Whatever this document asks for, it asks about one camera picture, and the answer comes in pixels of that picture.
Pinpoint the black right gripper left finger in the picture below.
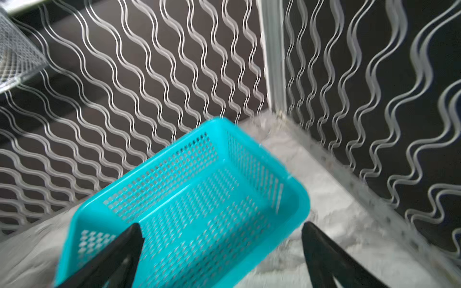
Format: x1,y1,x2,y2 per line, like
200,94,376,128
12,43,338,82
59,223,145,288

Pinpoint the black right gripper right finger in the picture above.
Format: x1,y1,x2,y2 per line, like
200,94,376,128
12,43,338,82
301,222,387,288

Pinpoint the teal plastic perforated basket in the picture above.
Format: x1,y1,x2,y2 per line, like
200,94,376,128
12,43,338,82
55,118,310,288

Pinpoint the white wire mesh basket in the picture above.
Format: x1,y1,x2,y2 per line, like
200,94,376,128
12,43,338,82
1,8,48,93

